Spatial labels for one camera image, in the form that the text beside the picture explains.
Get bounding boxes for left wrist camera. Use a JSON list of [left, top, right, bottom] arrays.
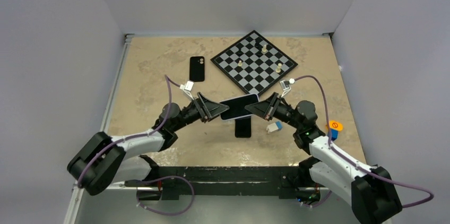
[[179, 80, 194, 101]]

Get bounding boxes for white blue toy block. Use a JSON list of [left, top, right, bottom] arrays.
[[266, 121, 283, 134]]

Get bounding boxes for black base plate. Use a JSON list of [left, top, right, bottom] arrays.
[[124, 166, 328, 204]]

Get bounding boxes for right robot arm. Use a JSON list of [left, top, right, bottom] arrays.
[[245, 93, 403, 223]]

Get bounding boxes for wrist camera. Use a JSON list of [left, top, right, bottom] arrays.
[[179, 80, 194, 101], [279, 78, 296, 98]]

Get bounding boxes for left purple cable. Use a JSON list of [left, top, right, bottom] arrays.
[[76, 74, 195, 216]]

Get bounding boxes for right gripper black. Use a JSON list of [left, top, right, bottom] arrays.
[[245, 92, 302, 130]]

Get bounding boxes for black phone case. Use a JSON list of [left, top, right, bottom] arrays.
[[189, 56, 205, 82]]

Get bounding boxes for black chess piece back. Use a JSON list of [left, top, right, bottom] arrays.
[[255, 43, 262, 57]]

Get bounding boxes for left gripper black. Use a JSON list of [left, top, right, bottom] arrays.
[[171, 92, 228, 132]]

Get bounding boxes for black phone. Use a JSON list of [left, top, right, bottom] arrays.
[[235, 116, 252, 139]]

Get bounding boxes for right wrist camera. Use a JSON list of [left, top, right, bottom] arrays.
[[279, 78, 296, 98]]

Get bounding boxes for black white chessboard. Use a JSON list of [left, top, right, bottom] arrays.
[[211, 30, 298, 96]]

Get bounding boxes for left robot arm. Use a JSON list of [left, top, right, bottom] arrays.
[[67, 93, 229, 195]]

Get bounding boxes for white chess piece front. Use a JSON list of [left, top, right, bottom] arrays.
[[275, 63, 282, 73]]

